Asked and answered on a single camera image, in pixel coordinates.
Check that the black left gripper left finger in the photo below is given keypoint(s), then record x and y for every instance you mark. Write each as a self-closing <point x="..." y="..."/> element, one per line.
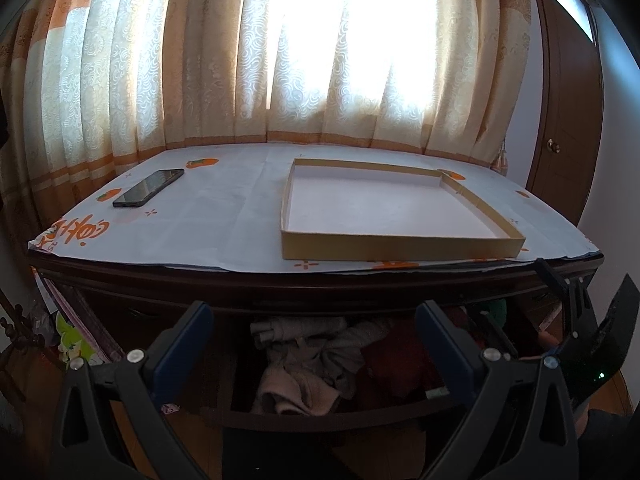
<point x="87" y="441"/>

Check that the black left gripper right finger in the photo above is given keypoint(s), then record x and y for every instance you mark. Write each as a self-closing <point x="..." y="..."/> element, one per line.
<point x="518" y="422"/>

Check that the beige brown underwear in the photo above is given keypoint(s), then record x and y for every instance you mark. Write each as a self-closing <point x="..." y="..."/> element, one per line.
<point x="296" y="391"/>

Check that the white persimmon print tablecloth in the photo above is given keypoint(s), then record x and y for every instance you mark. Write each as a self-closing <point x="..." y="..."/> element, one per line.
<point x="225" y="213"/>

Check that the brown wooden door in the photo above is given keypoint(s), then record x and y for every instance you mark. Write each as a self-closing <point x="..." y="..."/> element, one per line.
<point x="571" y="114"/>

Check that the black smartphone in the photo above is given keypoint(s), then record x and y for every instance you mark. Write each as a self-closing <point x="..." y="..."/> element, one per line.
<point x="146" y="189"/>

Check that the shallow cardboard box lid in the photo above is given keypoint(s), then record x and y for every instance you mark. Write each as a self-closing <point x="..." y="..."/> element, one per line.
<point x="342" y="210"/>

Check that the orange and cream curtain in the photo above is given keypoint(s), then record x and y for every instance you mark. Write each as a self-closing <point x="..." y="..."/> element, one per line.
<point x="91" y="88"/>

